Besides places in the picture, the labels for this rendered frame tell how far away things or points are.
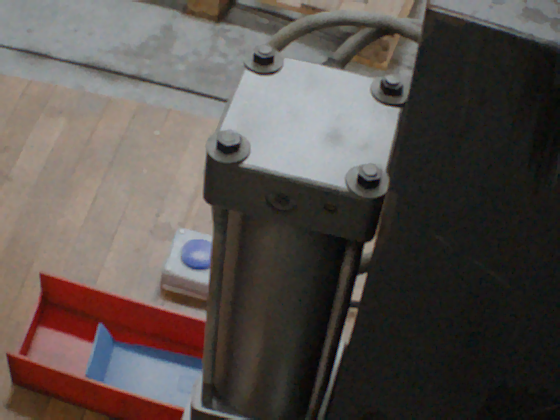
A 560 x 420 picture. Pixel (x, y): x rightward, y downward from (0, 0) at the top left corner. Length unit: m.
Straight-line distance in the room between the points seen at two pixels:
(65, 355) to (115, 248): 0.17
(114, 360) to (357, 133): 0.67
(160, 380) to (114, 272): 0.16
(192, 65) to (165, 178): 1.52
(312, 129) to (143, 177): 0.81
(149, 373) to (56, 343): 0.11
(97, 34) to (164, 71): 0.24
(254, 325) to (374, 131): 0.14
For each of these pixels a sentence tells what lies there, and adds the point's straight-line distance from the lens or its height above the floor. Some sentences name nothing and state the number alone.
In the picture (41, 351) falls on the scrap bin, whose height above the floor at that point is 0.91.
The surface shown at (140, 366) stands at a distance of 1.23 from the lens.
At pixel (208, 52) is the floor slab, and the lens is 2.95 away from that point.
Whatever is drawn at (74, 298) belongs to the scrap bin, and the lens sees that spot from 1.25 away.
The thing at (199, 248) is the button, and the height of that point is 0.94.
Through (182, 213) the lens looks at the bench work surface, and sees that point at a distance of 1.37.
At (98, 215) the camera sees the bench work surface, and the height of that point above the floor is 0.90.
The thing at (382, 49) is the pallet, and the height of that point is 0.07.
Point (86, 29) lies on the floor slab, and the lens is 3.03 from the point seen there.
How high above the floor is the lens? 1.93
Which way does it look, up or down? 48 degrees down
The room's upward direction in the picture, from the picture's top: 8 degrees clockwise
